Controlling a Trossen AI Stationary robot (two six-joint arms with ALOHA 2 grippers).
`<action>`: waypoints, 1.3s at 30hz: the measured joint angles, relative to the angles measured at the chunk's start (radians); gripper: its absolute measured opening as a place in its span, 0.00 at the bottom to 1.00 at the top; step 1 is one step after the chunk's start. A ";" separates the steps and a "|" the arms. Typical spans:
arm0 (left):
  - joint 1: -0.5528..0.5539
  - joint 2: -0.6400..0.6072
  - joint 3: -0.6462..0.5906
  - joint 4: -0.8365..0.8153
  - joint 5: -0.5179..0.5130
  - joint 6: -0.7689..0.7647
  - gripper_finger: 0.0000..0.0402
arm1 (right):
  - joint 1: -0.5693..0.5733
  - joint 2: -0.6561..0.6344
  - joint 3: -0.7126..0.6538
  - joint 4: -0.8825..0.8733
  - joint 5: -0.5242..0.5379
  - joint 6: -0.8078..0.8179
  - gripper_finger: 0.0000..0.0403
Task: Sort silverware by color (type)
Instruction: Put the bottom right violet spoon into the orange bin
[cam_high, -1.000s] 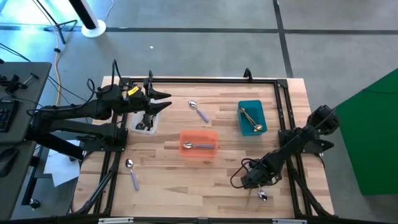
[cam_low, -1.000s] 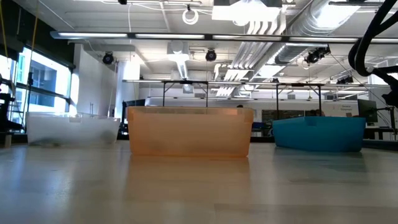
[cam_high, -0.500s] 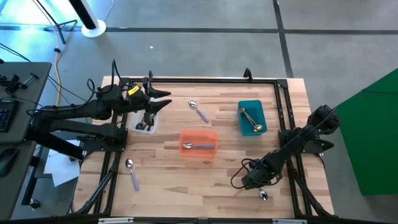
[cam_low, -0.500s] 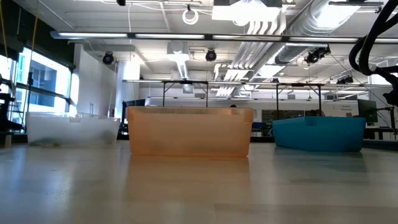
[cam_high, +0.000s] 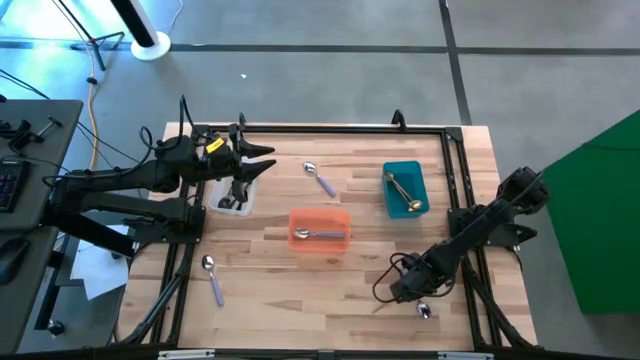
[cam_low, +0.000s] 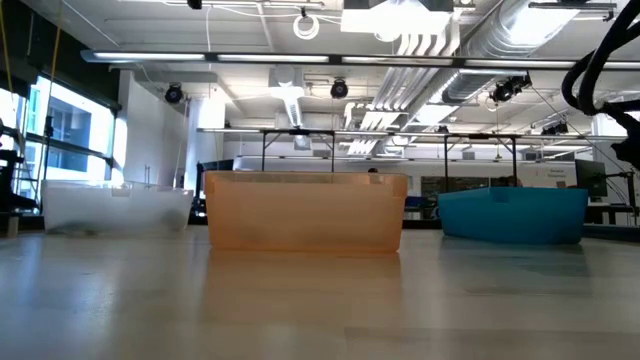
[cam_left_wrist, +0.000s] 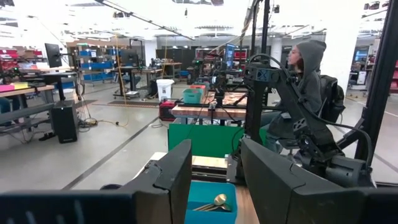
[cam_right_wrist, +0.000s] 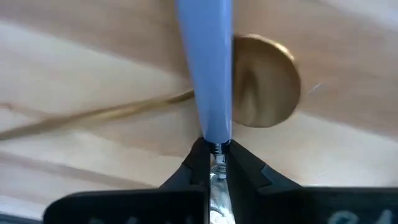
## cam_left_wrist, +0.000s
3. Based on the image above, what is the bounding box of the teal plastic bin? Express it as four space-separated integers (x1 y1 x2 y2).
184 180 239 224

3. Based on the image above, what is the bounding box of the person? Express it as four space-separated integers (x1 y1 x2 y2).
260 39 328 154

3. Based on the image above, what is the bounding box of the blue bin shelf rack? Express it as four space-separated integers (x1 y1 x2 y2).
78 49 116 83

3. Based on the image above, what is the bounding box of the black monitor on arm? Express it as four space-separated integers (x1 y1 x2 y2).
44 42 63 69

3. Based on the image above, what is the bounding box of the wooden top grey desk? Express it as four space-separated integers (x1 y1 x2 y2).
0 82 56 131

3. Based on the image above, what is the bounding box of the green board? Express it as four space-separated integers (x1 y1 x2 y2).
167 123 269 159

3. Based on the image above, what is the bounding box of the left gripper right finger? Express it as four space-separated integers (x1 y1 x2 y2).
240 138 398 224

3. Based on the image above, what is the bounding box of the wooden top work table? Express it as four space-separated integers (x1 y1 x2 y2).
170 91 249 121

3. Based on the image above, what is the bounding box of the red storage bin rack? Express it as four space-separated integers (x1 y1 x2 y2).
234 49 250 62

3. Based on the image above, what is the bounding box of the black workbench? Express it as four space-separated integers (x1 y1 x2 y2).
110 39 184 97

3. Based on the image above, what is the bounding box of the white waste bin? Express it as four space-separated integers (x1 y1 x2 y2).
155 78 175 102

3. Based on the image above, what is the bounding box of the lit blue monitor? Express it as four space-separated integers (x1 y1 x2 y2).
224 43 236 70

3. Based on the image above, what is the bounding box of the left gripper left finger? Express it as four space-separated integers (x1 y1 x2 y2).
0 138 193 224

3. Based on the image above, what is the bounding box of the black aluminium rig frame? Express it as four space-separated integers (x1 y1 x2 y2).
190 0 398 187

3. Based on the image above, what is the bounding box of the red black machine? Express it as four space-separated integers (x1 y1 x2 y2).
158 99 178 122

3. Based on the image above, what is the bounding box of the small teal bin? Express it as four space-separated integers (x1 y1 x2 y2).
182 88 203 105

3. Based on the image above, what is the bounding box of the grey black office chair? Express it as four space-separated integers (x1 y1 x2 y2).
278 73 346 156

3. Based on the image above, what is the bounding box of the black computer tower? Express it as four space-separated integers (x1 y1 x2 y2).
50 99 79 144

